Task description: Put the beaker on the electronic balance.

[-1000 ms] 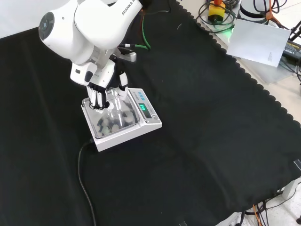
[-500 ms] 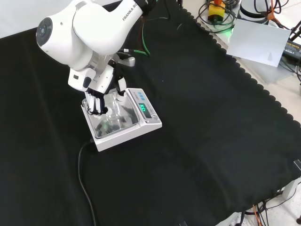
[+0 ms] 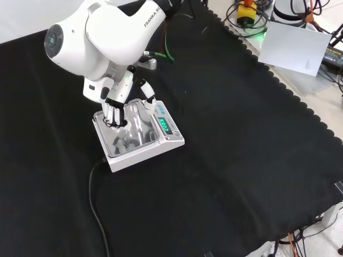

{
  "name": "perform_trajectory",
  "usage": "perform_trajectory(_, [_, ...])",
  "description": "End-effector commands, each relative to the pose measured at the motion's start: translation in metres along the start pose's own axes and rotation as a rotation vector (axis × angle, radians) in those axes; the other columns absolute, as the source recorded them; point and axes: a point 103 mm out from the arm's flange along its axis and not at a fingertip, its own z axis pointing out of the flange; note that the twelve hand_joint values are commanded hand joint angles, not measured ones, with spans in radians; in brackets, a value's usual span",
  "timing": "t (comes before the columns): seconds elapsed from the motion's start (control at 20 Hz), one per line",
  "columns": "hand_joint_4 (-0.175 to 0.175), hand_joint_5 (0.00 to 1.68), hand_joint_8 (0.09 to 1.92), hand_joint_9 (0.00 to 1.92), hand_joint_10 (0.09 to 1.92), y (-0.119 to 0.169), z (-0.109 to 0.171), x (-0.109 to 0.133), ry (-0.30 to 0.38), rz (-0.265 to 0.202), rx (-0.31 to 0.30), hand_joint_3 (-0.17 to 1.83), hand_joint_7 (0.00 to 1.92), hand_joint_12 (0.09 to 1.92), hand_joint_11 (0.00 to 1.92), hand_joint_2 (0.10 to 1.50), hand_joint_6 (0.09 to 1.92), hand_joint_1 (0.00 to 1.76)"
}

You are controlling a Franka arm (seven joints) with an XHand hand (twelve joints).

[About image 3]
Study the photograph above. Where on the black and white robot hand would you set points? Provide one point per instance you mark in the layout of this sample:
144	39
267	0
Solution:
120	91

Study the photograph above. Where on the small clear glass beaker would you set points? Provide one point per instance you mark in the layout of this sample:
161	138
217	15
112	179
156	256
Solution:
133	120

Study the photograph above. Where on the white electronic balance steel pan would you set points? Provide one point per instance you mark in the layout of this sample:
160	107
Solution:
150	144

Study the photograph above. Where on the black bench cloth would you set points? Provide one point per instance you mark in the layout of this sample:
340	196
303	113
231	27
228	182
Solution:
214	160

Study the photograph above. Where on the yellow stop button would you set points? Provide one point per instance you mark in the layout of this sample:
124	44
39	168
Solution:
246	12

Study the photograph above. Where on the pale board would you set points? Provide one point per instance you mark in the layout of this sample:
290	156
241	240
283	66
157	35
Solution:
293	49

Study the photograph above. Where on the black power adapter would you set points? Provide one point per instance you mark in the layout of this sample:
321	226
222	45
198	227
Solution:
333	57

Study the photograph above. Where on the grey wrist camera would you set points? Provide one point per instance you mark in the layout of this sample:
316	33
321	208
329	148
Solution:
148	63

